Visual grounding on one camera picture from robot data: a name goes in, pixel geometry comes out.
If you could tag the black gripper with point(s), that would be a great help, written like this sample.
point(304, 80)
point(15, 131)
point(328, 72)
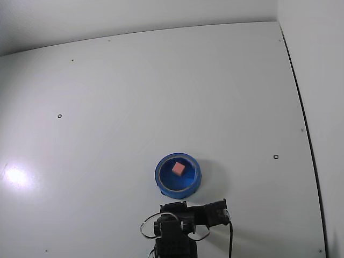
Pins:
point(174, 208)

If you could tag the small orange cube block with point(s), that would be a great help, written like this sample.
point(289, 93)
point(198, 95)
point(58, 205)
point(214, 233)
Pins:
point(178, 168)

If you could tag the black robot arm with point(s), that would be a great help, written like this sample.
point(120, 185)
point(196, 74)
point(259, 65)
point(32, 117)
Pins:
point(172, 236)

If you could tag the blue tape roll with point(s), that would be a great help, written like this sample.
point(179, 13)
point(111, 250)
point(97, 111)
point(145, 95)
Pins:
point(164, 182)

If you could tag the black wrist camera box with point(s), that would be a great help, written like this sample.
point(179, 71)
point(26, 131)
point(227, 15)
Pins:
point(217, 213)

